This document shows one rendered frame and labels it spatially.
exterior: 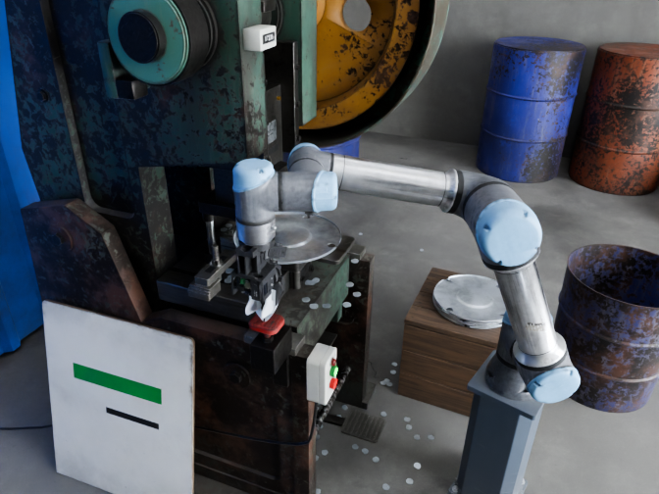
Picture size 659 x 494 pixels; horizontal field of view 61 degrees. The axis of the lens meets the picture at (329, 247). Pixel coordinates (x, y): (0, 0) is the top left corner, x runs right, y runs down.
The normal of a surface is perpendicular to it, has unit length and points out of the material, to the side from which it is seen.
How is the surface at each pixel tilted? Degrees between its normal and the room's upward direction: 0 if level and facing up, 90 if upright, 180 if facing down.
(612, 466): 0
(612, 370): 92
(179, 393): 78
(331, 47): 90
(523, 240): 83
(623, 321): 92
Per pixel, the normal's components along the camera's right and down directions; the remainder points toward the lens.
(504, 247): 0.00, 0.38
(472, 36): -0.36, 0.46
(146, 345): -0.33, 0.27
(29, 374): 0.01, -0.87
